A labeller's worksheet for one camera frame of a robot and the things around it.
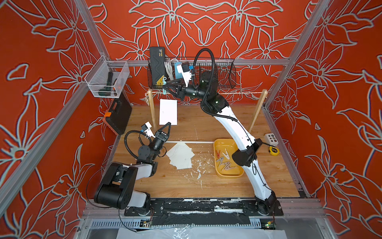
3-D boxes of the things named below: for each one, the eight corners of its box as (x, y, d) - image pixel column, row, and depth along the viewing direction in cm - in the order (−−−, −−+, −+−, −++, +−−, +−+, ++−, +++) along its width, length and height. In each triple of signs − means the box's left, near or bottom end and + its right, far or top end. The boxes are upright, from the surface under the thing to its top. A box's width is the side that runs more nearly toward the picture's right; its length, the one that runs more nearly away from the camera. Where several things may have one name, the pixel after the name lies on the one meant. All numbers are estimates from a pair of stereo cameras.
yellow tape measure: (268, 154, 94) (270, 152, 92) (268, 147, 97) (270, 145, 95) (277, 156, 93) (279, 154, 91) (277, 150, 96) (279, 148, 94)
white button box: (266, 146, 98) (268, 143, 95) (262, 136, 103) (264, 133, 100) (276, 146, 98) (279, 143, 95) (272, 135, 103) (274, 133, 100)
